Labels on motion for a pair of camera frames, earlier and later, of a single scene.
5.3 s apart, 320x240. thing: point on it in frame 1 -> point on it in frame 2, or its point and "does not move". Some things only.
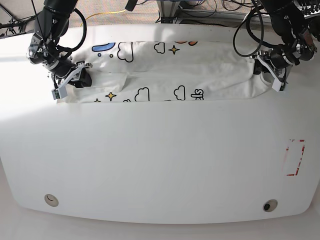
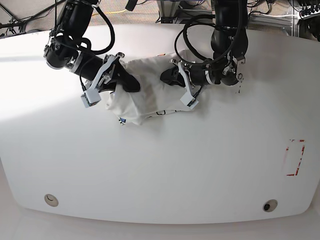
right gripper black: x=63 y=67 -> x=88 y=66
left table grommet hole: x=51 y=200 does not move
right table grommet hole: x=270 y=205 does not move
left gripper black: x=277 y=59 -> x=172 y=76
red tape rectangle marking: x=299 y=163 does not move
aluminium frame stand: x=167 y=8 does not move
